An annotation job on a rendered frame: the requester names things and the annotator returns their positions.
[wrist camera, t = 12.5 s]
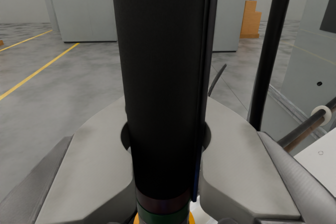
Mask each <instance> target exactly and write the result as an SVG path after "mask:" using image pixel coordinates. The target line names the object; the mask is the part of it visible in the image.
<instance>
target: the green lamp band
mask: <svg viewBox="0 0 336 224"><path fill-rule="evenodd" d="M136 204H137V210H138V213H139V215H140V216H141V218H142V219H143V220H144V221H145V222H146V223H148V224H179V223H180V222H181V221H182V220H184V218H185V217H186V216H187V214H188V212H189V210H190V205H191V195H190V198H189V200H188V202H187V203H186V205H185V206H184V207H183V208H182V209H180V210H179V211H177V212H175V213H172V214H168V215H158V214H154V213H151V212H149V211H147V210H145V209H144V208H143V207H142V206H141V205H140V203H139V202H138V199H137V197H136Z"/></svg>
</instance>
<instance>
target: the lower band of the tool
mask: <svg viewBox="0 0 336 224"><path fill-rule="evenodd" d="M133 224H139V217H138V213H137V214H136V216H135V219H134V222H133ZM189 224H195V220H194V217H193V214H192V213H191V211H190V212H189Z"/></svg>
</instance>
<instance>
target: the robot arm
mask: <svg viewBox="0 0 336 224"><path fill-rule="evenodd" d="M130 146H131V145H130V137H129V129H128V120H127V112H126V103H125V96H122V97H121V98H119V99H118V100H116V101H114V102H113V103H111V104H110V105H108V106H107V107H105V108H104V109H102V110H101V111H99V112H98V113H96V114H95V115H93V116H92V117H91V118H90V119H88V120H87V121H86V122H85V123H84V124H83V125H82V126H81V127H80V128H79V129H78V130H77V131H76V132H75V133H74V134H73V135H72V136H64V137H63V138H62V139H61V140H60V141H59V142H58V143H57V144H56V145H55V146H54V147H53V148H52V150H51V151H50V152H49V153H48V154H47V155H46V156H45V157H44V158H43V159H42V160H41V161H40V162H39V163H38V164H37V165H36V166H35V167H34V168H33V169H32V170H31V171H30V172H29V173H28V174H27V175H26V176H25V177H24V178H23V179H22V180H21V181H20V182H19V183H18V184H17V185H16V186H15V187H14V188H13V189H12V190H11V191H10V192H9V193H8V195H7V196H6V197H5V198H4V199H3V200H2V201H1V202H0V224H122V223H123V222H124V221H125V220H126V219H127V218H129V217H130V216H131V215H132V214H133V213H134V211H135V209H136V185H135V176H134V168H133V160H132V155H131V154H130V153H129V152H128V151H127V150H128V148H129V147H130ZM202 146H203V147H204V149H205V151H204V152H203V153H202V158H201V168H200V177H199V202H200V206H201V208H202V210H203V211H204V212H205V213H207V214H208V215H209V216H211V217H212V218H213V219H215V220H216V221H217V222H218V223H217V224H336V198H335V197H334V196H333V195H332V193H331V192H330V191H329V190H328V189H327V188H326V187H325V186H324V185H323V184H322V183H321V182H320V181H319V180H318V179H316V178H315V177H314V176H313V175H312V174H311V173H310V172H309V171H308V170H307V169H306V168H304V167H303V166H302V165H301V164H300V163H299V162H298V161H297V160H296V159H295V158H294V157H292V156H291V155H290V154H289V153H288V152H287V151H286V150H285V149H284V148H283V147H281V146H280V145H279V144H278V143H277V142H276V141H275V140H274V139H273V138H272V137H270V136H269V135H268V134H267V133H266V132H265V131H257V130H256V129H255V128H254V127H253V126H252V125H251V124H250V123H248V122H247V121H246V120H245V119H244V118H243V117H241V116H240V115H239V114H237V113H236V112H234V111H233V110H231V109H229V108H228V107H226V106H224V105H222V104H221V103H219V102H217V101H216V100H214V99H212V98H211V97H209V96H207V105H206V114H205V124H204V133H203V143H202Z"/></svg>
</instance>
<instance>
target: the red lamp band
mask: <svg viewBox="0 0 336 224"><path fill-rule="evenodd" d="M192 179H193V173H192V178H191V182H190V185H189V186H188V188H187V189H186V190H185V191H184V192H183V193H182V194H180V195H178V196H176V197H173V198H169V199H156V198H152V197H149V196H147V195H145V194H143V193H142V192H141V191H140V190H139V189H138V187H137V186H136V183H135V194H136V198H137V200H138V202H139V203H140V204H141V205H142V206H143V207H144V208H145V209H147V210H148V211H150V212H153V213H157V214H169V213H172V212H175V211H177V210H179V209H181V208H182V207H183V206H184V205H185V204H186V203H187V202H188V200H189V198H190V196H191V191H192Z"/></svg>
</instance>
